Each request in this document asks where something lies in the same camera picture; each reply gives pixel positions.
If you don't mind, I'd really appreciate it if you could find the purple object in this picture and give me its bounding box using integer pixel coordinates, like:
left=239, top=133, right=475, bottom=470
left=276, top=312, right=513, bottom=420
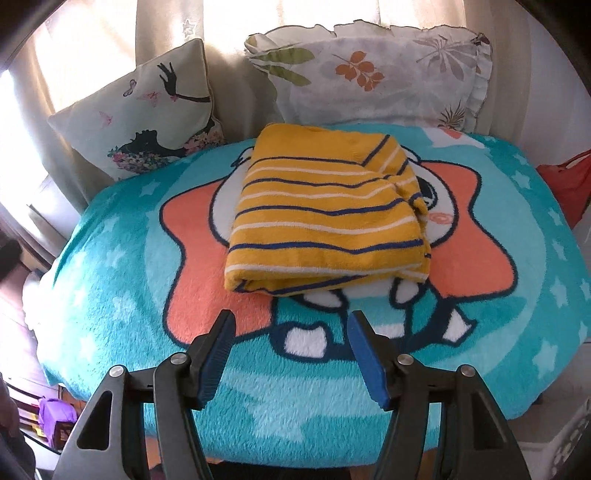
left=38, top=397, right=77, bottom=451

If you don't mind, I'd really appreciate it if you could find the teal printed blanket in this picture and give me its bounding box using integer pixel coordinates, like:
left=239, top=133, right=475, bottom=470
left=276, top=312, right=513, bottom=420
left=39, top=122, right=591, bottom=457

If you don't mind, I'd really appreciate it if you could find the white perforated basket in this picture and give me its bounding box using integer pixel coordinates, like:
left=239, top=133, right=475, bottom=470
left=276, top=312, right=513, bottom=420
left=540, top=406, right=588, bottom=480

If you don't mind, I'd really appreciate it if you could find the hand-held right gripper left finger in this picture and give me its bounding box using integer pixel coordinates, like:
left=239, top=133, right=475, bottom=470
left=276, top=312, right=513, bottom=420
left=53, top=309, right=237, bottom=480

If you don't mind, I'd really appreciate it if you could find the silhouette print pillow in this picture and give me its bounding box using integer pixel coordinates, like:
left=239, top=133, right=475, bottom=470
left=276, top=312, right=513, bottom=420
left=47, top=38, right=227, bottom=182

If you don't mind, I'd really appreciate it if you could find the yellow striped sweater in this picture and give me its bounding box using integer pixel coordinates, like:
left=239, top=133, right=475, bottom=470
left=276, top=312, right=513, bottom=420
left=224, top=122, right=433, bottom=296

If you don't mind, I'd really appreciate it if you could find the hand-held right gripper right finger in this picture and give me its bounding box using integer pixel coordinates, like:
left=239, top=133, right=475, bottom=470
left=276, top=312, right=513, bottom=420
left=348, top=310, right=533, bottom=480

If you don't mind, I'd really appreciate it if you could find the red cloth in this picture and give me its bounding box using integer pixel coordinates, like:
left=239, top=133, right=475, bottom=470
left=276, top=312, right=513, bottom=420
left=536, top=150, right=591, bottom=230

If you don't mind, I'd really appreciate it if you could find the leaf print pillow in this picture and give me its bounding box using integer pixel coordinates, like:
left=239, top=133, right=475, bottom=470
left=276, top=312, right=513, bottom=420
left=244, top=19, right=493, bottom=134

